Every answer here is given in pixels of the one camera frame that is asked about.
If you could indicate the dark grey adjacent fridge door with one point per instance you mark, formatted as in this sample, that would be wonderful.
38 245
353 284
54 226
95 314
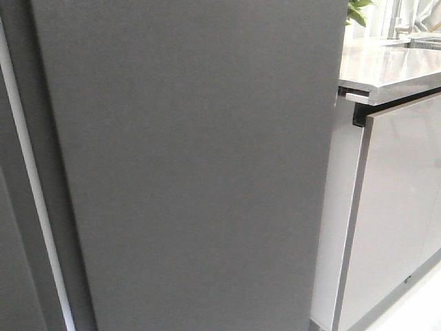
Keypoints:
43 280

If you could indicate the grey kitchen counter cabinet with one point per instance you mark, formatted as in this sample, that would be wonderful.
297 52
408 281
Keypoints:
380 220

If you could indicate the green potted plant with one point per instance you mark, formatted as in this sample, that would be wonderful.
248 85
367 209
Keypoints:
354 12

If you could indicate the steel kitchen faucet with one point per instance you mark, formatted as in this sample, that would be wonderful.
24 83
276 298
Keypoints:
403 15

